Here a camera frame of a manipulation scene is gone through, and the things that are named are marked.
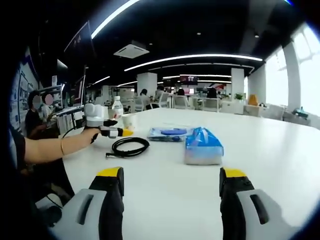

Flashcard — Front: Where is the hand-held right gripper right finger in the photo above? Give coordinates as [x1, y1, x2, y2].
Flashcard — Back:
[219, 166, 298, 240]

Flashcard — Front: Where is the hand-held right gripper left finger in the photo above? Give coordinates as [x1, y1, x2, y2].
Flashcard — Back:
[48, 166, 125, 240]

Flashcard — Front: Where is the clear water bottle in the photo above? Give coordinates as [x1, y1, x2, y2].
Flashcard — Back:
[111, 95, 124, 120]

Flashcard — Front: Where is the white paper cup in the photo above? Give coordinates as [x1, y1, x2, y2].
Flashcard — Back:
[121, 113, 137, 132]

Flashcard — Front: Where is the clear packet with blue disc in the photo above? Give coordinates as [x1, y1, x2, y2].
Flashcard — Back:
[146, 126, 195, 143]

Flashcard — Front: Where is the blue tissue pack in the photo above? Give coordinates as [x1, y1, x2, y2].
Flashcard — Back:
[184, 126, 225, 166]

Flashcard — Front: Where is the person's left hand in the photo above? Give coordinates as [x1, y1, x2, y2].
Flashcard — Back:
[79, 126, 102, 146]

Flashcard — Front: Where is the open laptop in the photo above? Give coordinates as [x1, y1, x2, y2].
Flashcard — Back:
[70, 73, 87, 111]

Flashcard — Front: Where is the white storage shelf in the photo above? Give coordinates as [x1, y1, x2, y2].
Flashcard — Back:
[38, 84, 63, 106]

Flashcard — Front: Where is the white table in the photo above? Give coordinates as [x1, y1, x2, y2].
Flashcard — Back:
[61, 107, 320, 240]

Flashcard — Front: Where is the dark desktop monitor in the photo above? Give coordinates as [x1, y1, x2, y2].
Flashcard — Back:
[56, 59, 69, 76]

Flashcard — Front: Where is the white worn device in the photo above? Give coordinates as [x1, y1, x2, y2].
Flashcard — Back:
[34, 192, 65, 227]

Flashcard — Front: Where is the large black hanging screen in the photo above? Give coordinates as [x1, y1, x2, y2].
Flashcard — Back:
[63, 21, 97, 76]

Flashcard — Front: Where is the white office chair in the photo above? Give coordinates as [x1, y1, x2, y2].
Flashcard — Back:
[173, 95, 190, 110]
[202, 97, 221, 112]

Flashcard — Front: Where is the ceiling air conditioner vent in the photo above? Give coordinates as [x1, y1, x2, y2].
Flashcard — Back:
[113, 40, 150, 60]

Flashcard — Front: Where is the person's dark clothing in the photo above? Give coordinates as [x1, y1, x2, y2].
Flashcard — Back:
[8, 126, 76, 236]

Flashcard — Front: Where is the straight ceiling light strip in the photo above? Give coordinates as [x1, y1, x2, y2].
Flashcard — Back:
[91, 0, 141, 40]

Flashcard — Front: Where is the curved ceiling light strip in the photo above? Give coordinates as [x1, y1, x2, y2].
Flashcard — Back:
[124, 53, 263, 72]

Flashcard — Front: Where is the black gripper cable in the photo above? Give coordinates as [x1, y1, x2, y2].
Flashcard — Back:
[61, 122, 87, 140]

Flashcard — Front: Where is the wall poster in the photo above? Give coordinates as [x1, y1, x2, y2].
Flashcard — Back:
[9, 49, 35, 131]

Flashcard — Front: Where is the wall television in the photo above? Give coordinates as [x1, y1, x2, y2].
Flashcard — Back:
[180, 74, 198, 84]

